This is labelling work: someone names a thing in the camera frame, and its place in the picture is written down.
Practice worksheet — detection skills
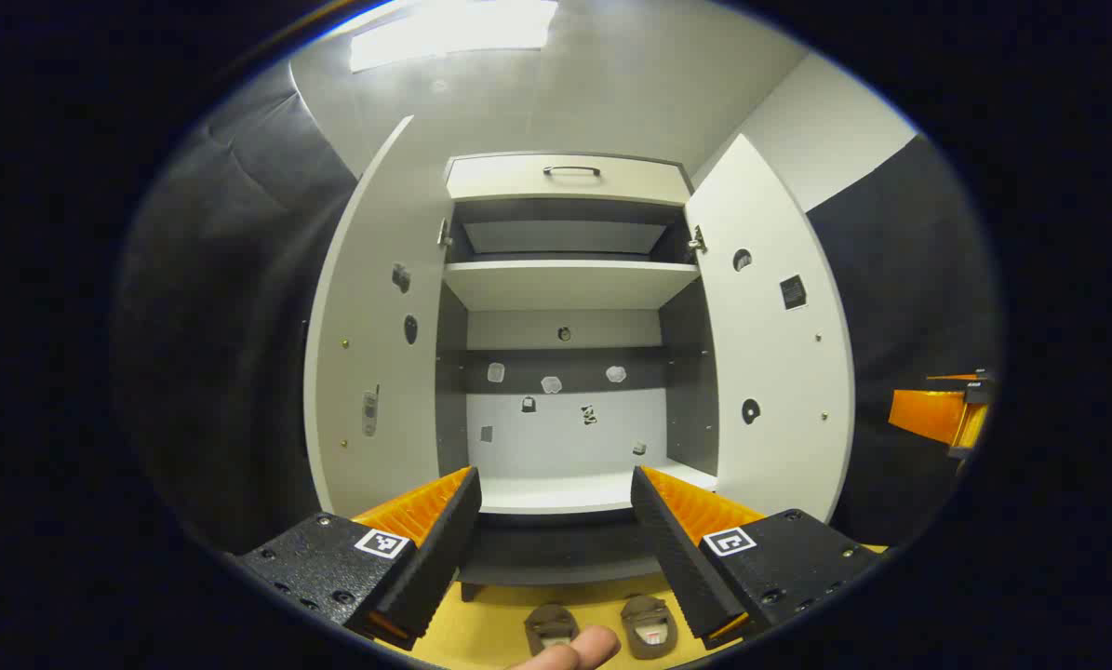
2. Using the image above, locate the brown fuzzy shoe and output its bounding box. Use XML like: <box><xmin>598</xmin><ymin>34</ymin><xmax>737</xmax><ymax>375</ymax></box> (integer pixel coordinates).
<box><xmin>525</xmin><ymin>603</ymin><xmax>580</xmax><ymax>657</ymax></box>
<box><xmin>621</xmin><ymin>596</ymin><xmax>677</xmax><ymax>660</ymax></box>

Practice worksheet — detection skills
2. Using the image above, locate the ceiling light panel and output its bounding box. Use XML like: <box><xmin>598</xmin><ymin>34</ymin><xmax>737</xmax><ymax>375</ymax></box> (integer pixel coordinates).
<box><xmin>349</xmin><ymin>0</ymin><xmax>559</xmax><ymax>74</ymax></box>

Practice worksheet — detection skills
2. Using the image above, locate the white cabinet drawer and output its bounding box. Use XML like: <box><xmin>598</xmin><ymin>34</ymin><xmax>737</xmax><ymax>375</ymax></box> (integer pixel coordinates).
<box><xmin>446</xmin><ymin>154</ymin><xmax>693</xmax><ymax>206</ymax></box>

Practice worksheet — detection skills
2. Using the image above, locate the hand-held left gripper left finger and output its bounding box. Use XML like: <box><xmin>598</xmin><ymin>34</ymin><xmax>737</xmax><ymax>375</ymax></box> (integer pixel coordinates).
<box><xmin>234</xmin><ymin>465</ymin><xmax>484</xmax><ymax>652</ymax></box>

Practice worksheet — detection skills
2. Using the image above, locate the white cabinet shelf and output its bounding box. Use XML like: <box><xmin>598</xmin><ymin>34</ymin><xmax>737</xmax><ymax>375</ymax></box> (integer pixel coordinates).
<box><xmin>442</xmin><ymin>259</ymin><xmax>702</xmax><ymax>312</ymax></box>

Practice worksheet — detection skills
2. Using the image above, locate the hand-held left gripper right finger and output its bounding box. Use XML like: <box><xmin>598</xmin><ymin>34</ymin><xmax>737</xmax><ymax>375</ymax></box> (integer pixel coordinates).
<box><xmin>630</xmin><ymin>465</ymin><xmax>884</xmax><ymax>650</ymax></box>

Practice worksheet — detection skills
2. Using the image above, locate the white cabinet door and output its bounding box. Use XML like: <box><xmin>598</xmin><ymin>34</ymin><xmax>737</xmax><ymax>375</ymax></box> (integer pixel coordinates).
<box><xmin>686</xmin><ymin>133</ymin><xmax>856</xmax><ymax>524</ymax></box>
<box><xmin>304</xmin><ymin>116</ymin><xmax>454</xmax><ymax>517</ymax></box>

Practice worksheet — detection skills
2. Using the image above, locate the black backdrop cloth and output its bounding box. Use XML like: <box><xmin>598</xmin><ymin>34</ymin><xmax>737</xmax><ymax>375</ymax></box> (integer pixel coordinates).
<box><xmin>114</xmin><ymin>60</ymin><xmax>1003</xmax><ymax>555</ymax></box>

